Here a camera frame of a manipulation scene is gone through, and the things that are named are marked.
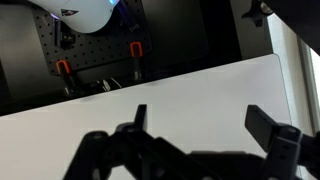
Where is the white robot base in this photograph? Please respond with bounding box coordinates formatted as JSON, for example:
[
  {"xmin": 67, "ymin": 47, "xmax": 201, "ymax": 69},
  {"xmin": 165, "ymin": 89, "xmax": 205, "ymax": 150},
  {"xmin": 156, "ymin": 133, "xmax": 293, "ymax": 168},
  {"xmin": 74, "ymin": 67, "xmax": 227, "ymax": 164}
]
[{"xmin": 29, "ymin": 0, "xmax": 120, "ymax": 33}]

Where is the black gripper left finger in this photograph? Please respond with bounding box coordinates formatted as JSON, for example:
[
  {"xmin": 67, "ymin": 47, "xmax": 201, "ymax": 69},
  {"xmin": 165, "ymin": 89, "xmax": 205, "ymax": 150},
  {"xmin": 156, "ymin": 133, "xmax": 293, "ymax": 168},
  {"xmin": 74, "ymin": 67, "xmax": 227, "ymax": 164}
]
[{"xmin": 134, "ymin": 104, "xmax": 147, "ymax": 130}]

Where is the orange black clamp near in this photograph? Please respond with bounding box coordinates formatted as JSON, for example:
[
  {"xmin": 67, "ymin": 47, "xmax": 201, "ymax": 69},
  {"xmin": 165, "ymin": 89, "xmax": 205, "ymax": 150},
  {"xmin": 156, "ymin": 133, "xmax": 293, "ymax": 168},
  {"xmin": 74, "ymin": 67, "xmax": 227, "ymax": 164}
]
[{"xmin": 56, "ymin": 60, "xmax": 75, "ymax": 96}]

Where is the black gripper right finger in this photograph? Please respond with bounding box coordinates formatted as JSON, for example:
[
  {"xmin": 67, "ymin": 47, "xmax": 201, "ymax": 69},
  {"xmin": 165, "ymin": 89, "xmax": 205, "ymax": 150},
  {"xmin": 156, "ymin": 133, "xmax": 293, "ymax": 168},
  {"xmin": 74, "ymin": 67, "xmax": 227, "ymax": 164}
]
[{"xmin": 245, "ymin": 105, "xmax": 302, "ymax": 180}]

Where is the orange black clamp far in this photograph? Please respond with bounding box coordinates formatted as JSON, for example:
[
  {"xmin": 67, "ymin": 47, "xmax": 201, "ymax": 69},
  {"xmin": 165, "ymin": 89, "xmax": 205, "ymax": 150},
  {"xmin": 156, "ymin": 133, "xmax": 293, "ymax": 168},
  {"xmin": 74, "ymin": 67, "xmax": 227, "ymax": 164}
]
[{"xmin": 130, "ymin": 41, "xmax": 143, "ymax": 80}]

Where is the orange black clamp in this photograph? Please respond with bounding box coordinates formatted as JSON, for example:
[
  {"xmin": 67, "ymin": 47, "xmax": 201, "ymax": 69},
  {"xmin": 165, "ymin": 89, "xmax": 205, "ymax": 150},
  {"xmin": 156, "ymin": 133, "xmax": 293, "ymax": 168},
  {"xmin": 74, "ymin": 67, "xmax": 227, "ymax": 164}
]
[
  {"xmin": 56, "ymin": 60, "xmax": 75, "ymax": 96},
  {"xmin": 130, "ymin": 41, "xmax": 143, "ymax": 80}
]

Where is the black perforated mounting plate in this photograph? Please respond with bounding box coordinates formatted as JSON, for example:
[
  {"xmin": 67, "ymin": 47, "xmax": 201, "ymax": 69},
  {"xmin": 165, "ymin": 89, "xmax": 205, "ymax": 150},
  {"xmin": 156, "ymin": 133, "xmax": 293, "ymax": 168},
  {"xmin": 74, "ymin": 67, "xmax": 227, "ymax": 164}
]
[{"xmin": 29, "ymin": 0, "xmax": 152, "ymax": 75}]

